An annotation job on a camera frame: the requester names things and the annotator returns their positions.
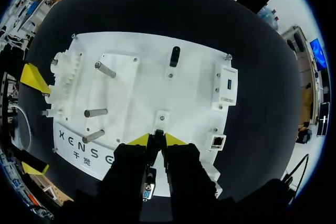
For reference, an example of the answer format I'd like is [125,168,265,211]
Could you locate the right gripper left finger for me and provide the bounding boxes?
[76,133,150,210]

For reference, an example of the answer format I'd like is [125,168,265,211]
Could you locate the white cable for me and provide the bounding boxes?
[12,104,35,153]

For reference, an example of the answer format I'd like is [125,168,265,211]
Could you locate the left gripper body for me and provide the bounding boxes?
[0,71,12,142]

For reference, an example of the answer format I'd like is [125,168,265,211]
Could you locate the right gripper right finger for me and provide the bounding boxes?
[162,133,222,210]

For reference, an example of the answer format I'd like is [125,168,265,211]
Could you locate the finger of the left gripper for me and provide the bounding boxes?
[20,62,51,95]
[7,144,50,176]

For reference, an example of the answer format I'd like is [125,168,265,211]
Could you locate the white board with sockets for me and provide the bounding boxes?
[41,33,239,201]

